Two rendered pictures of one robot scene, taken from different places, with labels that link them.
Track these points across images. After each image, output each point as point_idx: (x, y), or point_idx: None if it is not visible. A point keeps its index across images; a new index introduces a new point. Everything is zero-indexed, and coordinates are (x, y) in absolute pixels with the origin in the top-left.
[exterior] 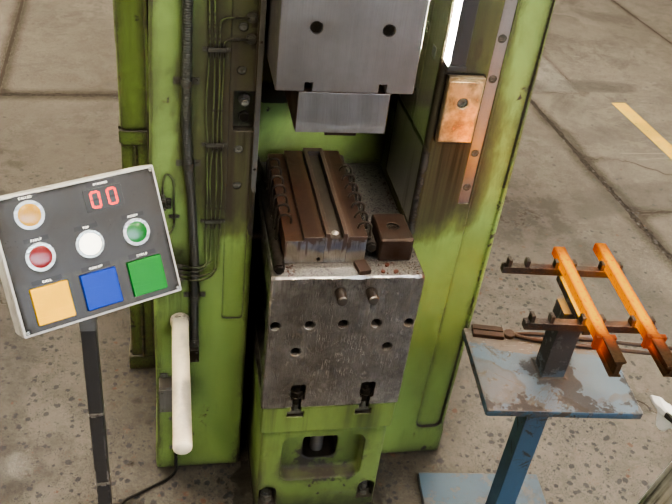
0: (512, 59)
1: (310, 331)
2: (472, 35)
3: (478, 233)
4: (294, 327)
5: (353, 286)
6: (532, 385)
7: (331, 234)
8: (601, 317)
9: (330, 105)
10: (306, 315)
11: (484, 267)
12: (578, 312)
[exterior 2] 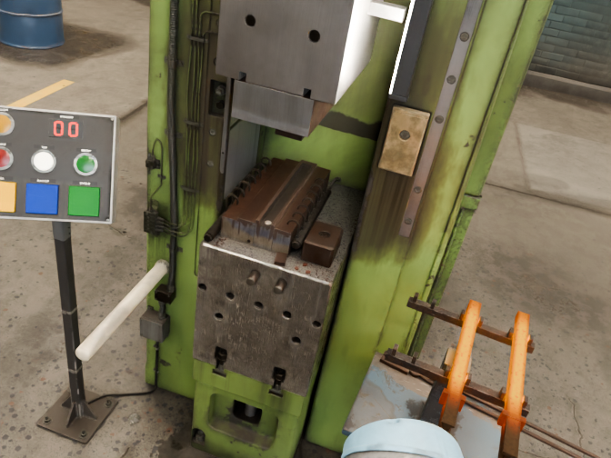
0: (461, 104)
1: (231, 302)
2: (420, 70)
3: (417, 270)
4: (217, 293)
5: (266, 273)
6: None
7: (263, 223)
8: (467, 376)
9: (260, 98)
10: (227, 286)
11: None
12: None
